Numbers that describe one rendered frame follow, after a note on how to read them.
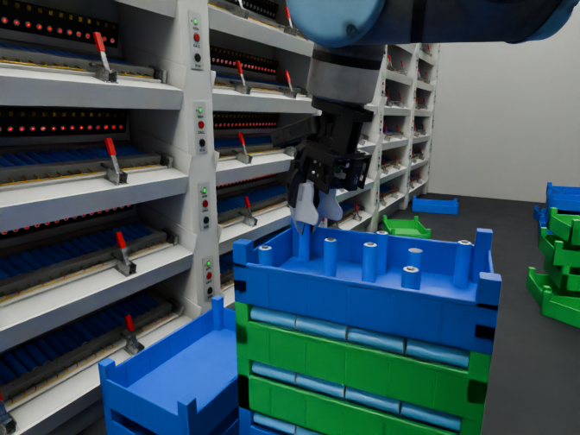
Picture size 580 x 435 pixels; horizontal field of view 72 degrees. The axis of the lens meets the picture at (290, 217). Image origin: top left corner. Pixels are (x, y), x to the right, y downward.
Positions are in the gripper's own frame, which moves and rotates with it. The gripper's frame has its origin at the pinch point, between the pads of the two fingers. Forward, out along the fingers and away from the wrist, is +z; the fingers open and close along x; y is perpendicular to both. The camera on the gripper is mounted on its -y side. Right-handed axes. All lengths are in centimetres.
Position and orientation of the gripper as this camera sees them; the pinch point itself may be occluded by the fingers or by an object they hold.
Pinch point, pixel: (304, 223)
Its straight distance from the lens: 63.7
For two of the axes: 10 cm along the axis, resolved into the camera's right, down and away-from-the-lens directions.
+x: 8.1, -1.4, 5.7
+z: -1.5, 8.9, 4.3
